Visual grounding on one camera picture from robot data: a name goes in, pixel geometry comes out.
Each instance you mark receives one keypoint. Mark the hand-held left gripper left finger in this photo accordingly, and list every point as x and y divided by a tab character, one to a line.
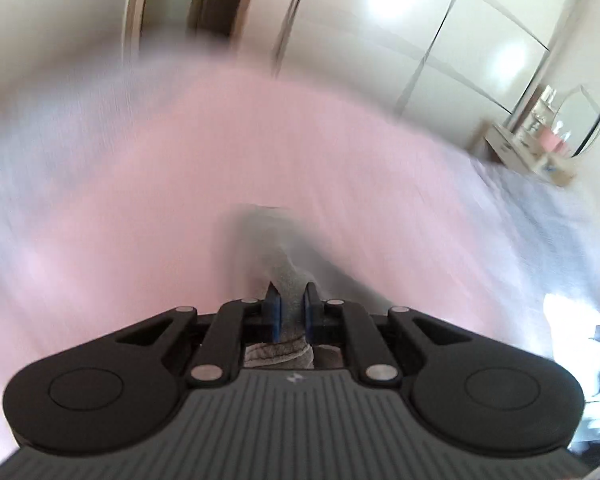
275	312

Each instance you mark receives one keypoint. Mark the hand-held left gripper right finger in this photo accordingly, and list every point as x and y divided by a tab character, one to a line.
308	312

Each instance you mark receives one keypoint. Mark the grey pants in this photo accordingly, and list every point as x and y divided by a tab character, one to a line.
280	255

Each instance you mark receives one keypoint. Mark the pink and grey blanket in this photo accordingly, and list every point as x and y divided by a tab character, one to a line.
130	185

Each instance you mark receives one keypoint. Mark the beige dressing table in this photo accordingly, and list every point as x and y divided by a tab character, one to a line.
520	155

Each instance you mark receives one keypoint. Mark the white wardrobe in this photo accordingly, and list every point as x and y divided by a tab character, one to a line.
480	35

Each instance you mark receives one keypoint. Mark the round mirror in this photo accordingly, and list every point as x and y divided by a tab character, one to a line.
582	120

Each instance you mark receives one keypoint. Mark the brown door frame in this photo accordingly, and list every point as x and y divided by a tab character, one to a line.
139	5

